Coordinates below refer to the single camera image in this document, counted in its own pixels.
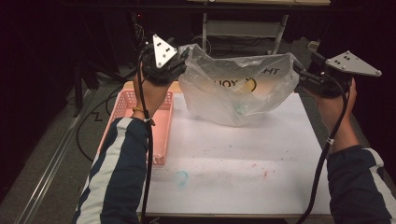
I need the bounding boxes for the white table sheet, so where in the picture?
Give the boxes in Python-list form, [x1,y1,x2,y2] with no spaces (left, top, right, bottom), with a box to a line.
[136,92,332,217]

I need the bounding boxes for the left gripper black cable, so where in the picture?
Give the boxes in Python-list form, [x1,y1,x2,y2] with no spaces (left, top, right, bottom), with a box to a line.
[136,49,155,224]

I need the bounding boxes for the black metal stand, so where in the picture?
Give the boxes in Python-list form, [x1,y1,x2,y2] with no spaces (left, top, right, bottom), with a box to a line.
[72,55,101,119]

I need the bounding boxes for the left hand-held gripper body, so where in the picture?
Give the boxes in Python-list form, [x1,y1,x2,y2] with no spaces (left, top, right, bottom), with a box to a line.
[141,34,181,85]

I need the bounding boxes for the aluminium floor rail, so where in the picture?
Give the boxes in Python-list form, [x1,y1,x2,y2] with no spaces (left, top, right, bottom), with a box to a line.
[13,89,95,224]

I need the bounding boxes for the clear printed plastic bag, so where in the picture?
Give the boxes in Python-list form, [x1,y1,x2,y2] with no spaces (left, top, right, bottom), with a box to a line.
[177,43,301,128]

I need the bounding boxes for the white metal desk frame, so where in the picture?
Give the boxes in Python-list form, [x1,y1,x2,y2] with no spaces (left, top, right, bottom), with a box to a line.
[186,0,332,57]

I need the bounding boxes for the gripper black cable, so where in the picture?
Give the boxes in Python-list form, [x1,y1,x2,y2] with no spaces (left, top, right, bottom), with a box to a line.
[295,74,349,224]
[136,49,155,224]

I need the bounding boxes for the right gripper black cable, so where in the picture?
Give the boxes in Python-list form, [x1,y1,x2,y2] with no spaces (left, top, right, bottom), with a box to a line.
[295,74,349,224]

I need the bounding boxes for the long black floor cable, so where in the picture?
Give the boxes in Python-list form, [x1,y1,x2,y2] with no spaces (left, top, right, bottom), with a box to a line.
[76,88,125,163]

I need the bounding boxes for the person's left hand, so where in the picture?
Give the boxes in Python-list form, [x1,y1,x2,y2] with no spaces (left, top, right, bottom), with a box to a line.
[133,68,174,119]

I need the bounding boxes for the person's right hand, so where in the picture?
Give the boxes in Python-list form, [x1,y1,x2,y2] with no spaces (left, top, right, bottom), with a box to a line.
[306,77,358,140]

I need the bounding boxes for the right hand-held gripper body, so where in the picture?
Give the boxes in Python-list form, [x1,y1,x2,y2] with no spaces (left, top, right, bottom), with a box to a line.
[303,50,383,100]

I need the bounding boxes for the pink plastic basket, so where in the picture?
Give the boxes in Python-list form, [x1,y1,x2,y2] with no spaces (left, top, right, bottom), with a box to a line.
[97,90,175,166]

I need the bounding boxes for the orange bracelet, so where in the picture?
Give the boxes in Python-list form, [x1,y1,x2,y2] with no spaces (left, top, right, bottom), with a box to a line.
[132,105,157,127]

